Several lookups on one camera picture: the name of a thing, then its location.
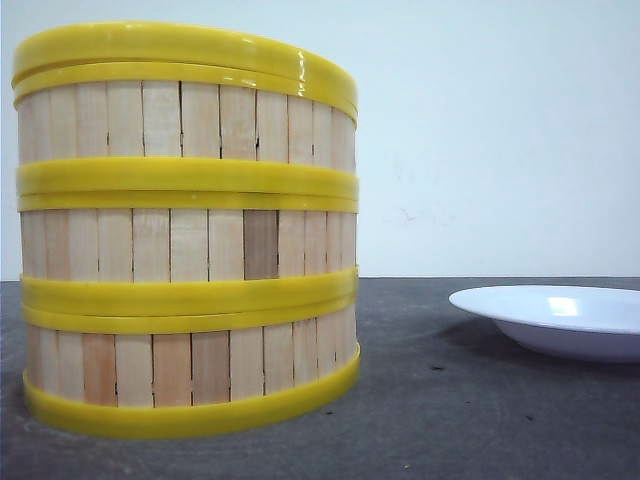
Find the bamboo steamer basket dark slat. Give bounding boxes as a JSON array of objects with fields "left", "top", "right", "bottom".
[{"left": 21, "top": 209, "right": 357, "bottom": 304}]

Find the woven bamboo steamer lid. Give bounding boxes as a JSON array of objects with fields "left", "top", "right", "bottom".
[{"left": 11, "top": 21, "right": 357, "bottom": 118}]

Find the bamboo steamer basket front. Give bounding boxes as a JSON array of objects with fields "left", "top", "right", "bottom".
[{"left": 23, "top": 306, "right": 360, "bottom": 439}]

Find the white plate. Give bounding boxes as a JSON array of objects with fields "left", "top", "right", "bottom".
[{"left": 449, "top": 285, "right": 639, "bottom": 363}]

